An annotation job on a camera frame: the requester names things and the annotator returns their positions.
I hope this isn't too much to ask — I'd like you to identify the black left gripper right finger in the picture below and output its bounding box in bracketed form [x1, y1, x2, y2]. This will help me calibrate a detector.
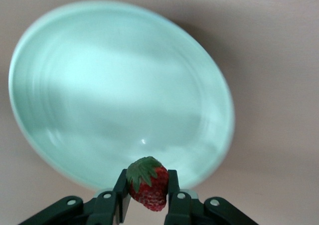
[163, 169, 260, 225]

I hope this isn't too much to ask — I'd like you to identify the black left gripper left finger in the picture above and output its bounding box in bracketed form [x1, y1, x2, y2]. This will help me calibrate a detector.
[14, 169, 132, 225]

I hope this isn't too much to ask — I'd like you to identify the red strawberry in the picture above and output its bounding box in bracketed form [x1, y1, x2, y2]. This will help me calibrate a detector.
[126, 156, 170, 212]

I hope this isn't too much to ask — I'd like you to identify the pale green round plate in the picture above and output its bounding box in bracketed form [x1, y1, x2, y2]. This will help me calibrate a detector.
[8, 0, 236, 193]

